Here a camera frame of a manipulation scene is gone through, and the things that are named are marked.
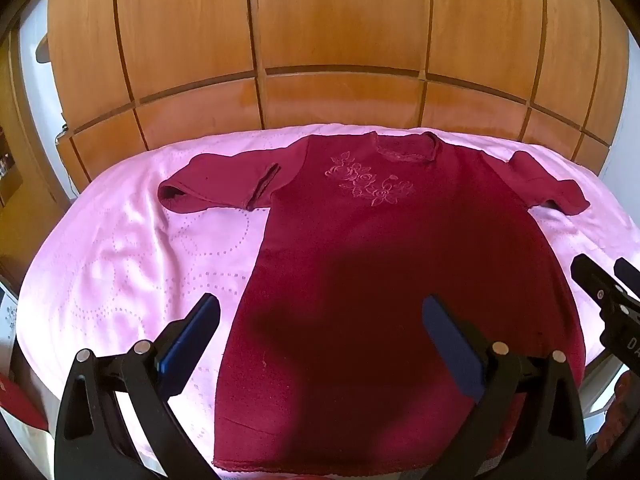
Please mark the wooden wardrobe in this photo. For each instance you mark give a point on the wooden wardrobe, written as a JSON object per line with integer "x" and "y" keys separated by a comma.
{"x": 325, "y": 35}

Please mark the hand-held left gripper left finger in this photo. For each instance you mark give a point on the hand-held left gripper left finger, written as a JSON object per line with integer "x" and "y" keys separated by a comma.
{"x": 192, "y": 332}

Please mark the red cloth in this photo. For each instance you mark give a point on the red cloth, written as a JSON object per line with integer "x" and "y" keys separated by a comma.
{"x": 20, "y": 400}

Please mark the wooden shelf unit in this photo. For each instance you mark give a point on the wooden shelf unit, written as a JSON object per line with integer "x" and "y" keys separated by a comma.
{"x": 10, "y": 170}

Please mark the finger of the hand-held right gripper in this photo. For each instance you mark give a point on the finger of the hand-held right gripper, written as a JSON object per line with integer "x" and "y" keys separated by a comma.
{"x": 592, "y": 277}
{"x": 629, "y": 271}

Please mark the pink bed blanket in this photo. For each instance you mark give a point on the pink bed blanket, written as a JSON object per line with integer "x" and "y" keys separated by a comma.
{"x": 125, "y": 240}

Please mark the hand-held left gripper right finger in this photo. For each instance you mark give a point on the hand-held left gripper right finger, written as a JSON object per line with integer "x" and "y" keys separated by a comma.
{"x": 452, "y": 345}

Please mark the red patterned rug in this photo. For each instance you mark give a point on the red patterned rug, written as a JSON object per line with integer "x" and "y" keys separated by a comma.
{"x": 622, "y": 410}

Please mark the dark red embroidered shirt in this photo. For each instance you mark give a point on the dark red embroidered shirt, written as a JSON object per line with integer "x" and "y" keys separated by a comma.
{"x": 350, "y": 260}

